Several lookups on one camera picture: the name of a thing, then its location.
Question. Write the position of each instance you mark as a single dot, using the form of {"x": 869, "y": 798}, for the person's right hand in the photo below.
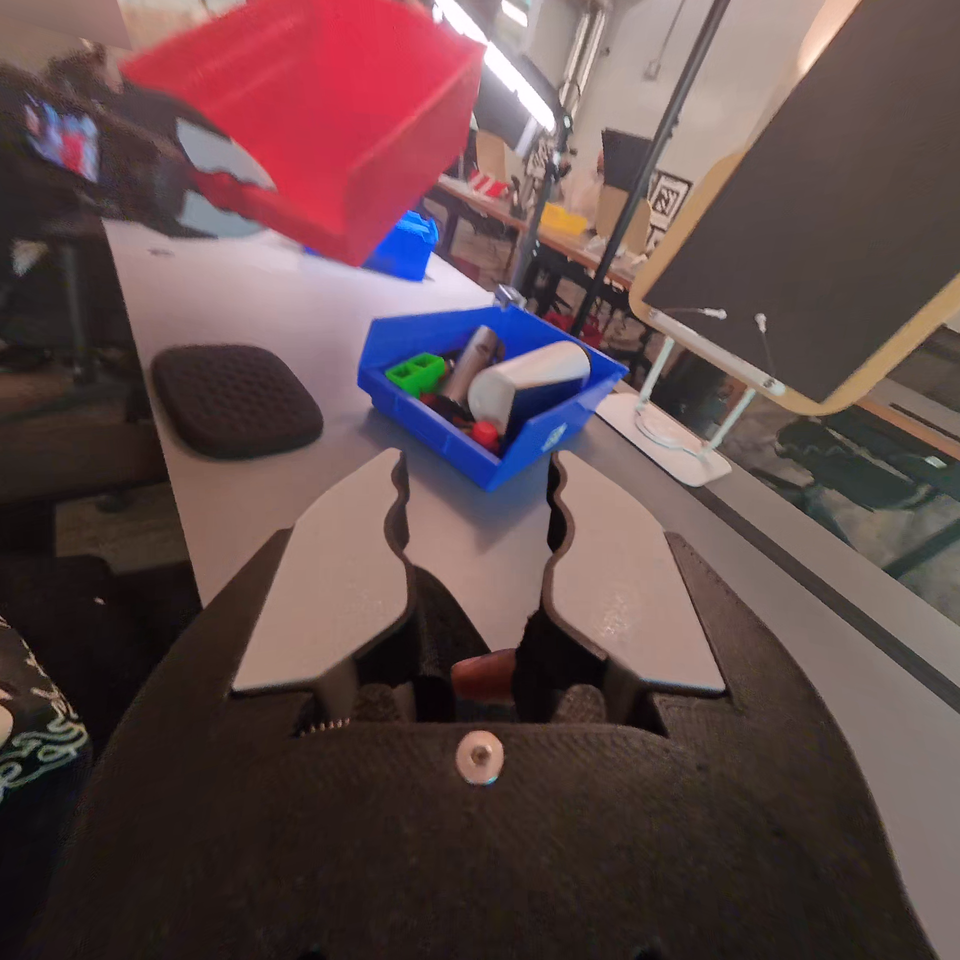
{"x": 484, "y": 675}

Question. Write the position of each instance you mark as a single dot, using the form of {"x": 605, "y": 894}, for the blue plastic bin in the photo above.
{"x": 405, "y": 247}

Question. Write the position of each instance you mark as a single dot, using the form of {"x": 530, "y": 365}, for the yellow plastic bin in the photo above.
{"x": 562, "y": 217}

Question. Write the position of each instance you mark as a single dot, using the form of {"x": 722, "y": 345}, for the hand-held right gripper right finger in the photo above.
{"x": 630, "y": 592}

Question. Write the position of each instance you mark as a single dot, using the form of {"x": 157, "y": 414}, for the wooden background desk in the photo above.
{"x": 487, "y": 199}

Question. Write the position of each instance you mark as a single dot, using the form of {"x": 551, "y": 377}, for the white cylinder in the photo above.
{"x": 525, "y": 375}

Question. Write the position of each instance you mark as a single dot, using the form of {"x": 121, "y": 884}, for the red plastic bin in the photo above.
{"x": 337, "y": 112}

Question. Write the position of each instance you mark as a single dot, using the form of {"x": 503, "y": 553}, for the small red-capped item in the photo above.
{"x": 486, "y": 436}

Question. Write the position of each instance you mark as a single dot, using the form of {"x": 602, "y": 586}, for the black-white marker board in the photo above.
{"x": 670, "y": 199}

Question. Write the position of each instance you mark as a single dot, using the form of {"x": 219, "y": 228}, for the black cushion pad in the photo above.
{"x": 232, "y": 401}

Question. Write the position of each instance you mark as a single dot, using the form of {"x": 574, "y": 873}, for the black panel on white stand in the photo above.
{"x": 825, "y": 187}

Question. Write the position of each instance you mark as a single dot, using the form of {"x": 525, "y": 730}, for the silver cylinder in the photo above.
{"x": 472, "y": 360}

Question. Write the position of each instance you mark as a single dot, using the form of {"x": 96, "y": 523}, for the ceiling light strip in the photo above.
{"x": 517, "y": 82}

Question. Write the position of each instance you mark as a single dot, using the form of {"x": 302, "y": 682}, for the green plastic block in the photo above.
{"x": 416, "y": 373}

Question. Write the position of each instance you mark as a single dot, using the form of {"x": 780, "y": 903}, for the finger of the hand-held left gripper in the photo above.
{"x": 214, "y": 221}
{"x": 217, "y": 154}

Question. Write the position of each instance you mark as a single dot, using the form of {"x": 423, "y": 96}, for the red tray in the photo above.
{"x": 491, "y": 186}

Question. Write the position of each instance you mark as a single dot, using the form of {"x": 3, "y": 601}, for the black tripod pole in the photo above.
{"x": 691, "y": 75}

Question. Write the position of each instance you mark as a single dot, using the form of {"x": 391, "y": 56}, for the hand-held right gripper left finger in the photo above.
{"x": 330, "y": 592}

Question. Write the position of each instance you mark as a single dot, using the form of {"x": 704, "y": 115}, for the black office chair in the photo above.
{"x": 840, "y": 457}

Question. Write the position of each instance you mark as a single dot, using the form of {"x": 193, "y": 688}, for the blue bin with white label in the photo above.
{"x": 592, "y": 397}

